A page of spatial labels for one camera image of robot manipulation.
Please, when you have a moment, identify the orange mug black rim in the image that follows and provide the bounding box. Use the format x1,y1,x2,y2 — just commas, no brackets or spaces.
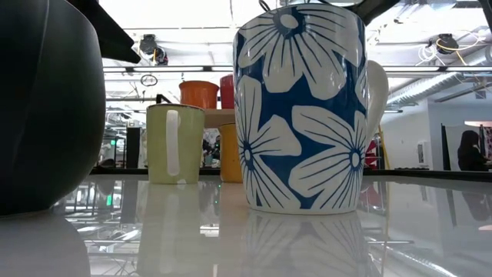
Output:
178,80,221,110

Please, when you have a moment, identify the red object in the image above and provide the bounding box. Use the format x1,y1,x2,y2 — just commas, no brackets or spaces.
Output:
364,138,381,170

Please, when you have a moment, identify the red mug white interior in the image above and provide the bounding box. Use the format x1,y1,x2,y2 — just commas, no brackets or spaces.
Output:
219,74,236,110

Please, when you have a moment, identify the yellow speckled mug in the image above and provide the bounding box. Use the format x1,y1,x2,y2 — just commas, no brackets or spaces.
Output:
218,122,244,184

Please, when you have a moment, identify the wooden shelf black frame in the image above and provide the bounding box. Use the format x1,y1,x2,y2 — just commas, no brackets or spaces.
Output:
155,94,236,130

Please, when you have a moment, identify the blue white flower mug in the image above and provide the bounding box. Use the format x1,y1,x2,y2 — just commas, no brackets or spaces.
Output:
233,2,390,215

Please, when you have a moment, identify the silver ceiling duct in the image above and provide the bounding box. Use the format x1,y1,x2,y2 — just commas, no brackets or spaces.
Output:
386,45,492,107

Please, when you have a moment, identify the ceiling cable reel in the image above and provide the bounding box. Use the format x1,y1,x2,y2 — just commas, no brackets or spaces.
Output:
435,33,461,55
138,33,169,66

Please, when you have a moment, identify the black cabinet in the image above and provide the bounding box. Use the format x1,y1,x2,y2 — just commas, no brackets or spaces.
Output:
125,126,141,169

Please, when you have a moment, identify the black mug red interior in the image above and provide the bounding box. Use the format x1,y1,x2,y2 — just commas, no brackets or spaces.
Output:
0,0,108,216

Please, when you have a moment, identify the white wall box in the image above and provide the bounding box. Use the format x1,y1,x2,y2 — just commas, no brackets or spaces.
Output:
417,141,428,166

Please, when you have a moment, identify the black table edge rail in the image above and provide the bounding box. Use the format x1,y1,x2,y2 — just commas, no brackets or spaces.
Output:
90,165,492,182

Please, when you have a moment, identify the pale green mug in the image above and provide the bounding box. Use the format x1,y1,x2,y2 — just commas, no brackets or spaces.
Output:
145,103,206,185

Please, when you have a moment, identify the yellow hanging cable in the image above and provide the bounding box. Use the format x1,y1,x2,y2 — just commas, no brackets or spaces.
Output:
378,125,391,171

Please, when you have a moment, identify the person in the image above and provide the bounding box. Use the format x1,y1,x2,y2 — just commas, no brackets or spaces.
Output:
456,129,492,172

